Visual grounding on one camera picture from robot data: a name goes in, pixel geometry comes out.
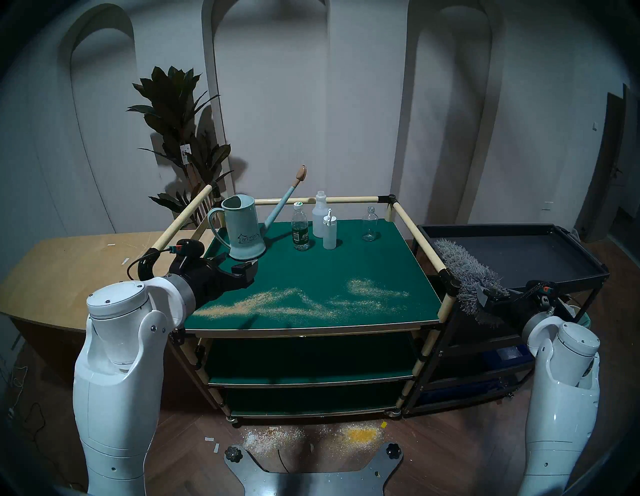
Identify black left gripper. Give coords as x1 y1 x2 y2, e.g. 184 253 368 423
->
169 241 259 307

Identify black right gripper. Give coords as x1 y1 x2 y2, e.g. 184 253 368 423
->
477 280 558 327

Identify grey fluffy duster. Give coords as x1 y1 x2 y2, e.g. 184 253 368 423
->
434 239 512 328

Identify beige sand dust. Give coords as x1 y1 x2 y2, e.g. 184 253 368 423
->
191 277 411 321

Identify green three-tier shelf cart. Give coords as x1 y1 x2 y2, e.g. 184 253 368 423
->
138 182 463 426

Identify teal watering can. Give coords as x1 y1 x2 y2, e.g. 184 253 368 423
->
207 165 308 262

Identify black utility cart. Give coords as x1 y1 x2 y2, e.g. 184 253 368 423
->
402 223 611 418

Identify blue storage box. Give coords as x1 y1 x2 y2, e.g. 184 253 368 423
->
482 344 531 366

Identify green label water bottle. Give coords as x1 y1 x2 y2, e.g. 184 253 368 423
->
292 202 310 252

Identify teal bucket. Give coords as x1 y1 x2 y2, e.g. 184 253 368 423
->
567 300 592 326

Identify white opaque plastic bottle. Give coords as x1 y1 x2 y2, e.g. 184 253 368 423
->
312 191 329 238

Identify white pump dispenser bottle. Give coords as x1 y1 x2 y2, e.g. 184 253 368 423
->
322 209 338 250

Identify clear empty glass bottle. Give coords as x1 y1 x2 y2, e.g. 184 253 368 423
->
361 206 379 242

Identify dark green potted plant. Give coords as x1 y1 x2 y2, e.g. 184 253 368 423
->
126 66 235 228

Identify light wooden curved table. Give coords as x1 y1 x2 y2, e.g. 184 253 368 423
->
0 230 216 341

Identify dark brown door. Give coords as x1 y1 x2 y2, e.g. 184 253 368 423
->
575 84 640 243

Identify spilled white yellow floor powder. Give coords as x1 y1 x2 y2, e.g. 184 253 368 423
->
241 422 386 453

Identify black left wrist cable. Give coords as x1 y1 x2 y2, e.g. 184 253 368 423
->
126 246 176 281

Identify grey metal robot base plate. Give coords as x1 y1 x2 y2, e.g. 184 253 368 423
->
223 442 404 496

